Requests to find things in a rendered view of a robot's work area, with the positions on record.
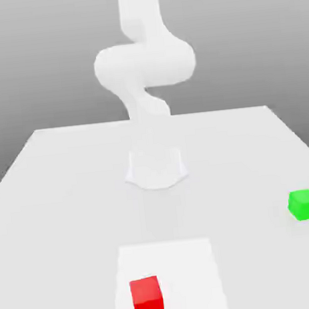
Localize small red cube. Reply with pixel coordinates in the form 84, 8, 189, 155
128, 274, 166, 309

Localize small green cube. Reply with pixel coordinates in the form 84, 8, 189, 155
285, 188, 309, 223

